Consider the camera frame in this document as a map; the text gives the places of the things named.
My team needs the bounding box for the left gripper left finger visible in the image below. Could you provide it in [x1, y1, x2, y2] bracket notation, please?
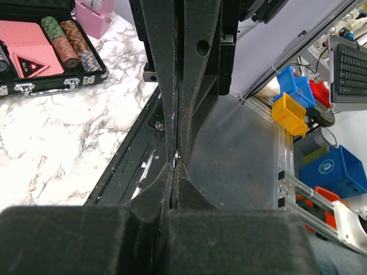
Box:
[1, 164, 173, 274]

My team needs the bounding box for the yellow storage bin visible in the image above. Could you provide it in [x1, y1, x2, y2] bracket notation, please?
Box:
[271, 93, 308, 138]

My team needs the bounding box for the large blue bin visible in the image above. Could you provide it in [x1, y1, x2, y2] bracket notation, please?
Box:
[300, 146, 366, 198]

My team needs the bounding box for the pink card holder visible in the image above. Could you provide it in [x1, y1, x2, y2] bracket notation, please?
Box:
[75, 0, 115, 39]

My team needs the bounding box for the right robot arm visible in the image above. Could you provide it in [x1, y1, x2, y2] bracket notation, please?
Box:
[130, 1, 286, 164]

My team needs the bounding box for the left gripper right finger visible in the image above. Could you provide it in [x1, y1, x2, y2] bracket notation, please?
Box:
[165, 164, 320, 274]

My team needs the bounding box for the blue storage bin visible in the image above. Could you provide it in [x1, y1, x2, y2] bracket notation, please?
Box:
[274, 66, 316, 109]

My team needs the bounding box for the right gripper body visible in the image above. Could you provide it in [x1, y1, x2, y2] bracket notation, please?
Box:
[128, 0, 239, 97]

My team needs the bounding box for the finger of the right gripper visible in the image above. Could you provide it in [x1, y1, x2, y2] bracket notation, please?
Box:
[141, 1, 179, 167]
[178, 1, 221, 165]

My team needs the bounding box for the aluminium frame rail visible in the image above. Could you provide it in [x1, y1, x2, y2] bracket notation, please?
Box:
[245, 98, 339, 242]

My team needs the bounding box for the black keyboard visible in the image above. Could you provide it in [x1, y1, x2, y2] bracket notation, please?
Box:
[330, 43, 366, 104]

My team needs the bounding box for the black poker chip case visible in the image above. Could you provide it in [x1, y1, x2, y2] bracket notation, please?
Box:
[1, 1, 110, 97]

